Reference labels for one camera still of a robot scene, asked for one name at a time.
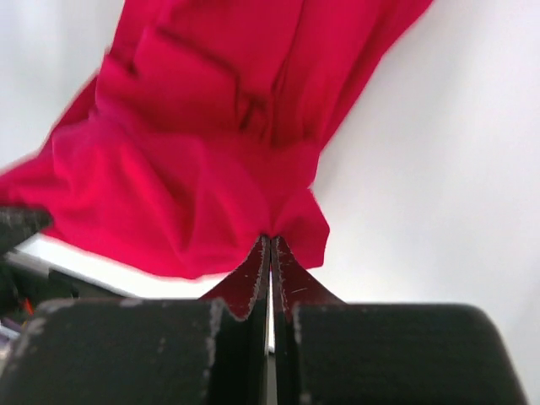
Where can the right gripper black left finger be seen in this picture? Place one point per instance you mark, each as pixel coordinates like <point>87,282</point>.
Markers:
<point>134,351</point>

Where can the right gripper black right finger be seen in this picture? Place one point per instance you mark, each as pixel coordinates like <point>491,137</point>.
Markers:
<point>331,352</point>

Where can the crimson red t shirt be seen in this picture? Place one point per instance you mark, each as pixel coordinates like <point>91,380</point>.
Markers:
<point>203,129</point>

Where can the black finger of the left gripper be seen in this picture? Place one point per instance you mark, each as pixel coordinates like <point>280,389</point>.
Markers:
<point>19,224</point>

